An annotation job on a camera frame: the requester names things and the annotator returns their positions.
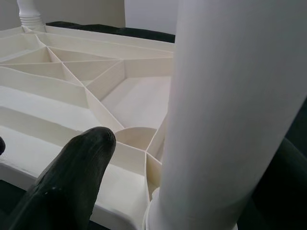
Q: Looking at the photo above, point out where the black fabric table cover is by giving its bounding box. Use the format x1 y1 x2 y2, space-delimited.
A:
0 20 307 230

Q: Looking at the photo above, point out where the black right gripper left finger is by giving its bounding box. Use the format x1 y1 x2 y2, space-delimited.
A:
9 126 118 230

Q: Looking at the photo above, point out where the white plastic table leg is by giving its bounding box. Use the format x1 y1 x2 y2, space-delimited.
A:
16 0 46 32
141 0 307 230

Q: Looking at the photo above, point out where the white plastic table top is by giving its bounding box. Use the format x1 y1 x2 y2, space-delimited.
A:
0 23 177 230

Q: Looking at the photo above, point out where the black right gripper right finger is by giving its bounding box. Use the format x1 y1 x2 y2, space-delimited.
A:
236 137 307 230

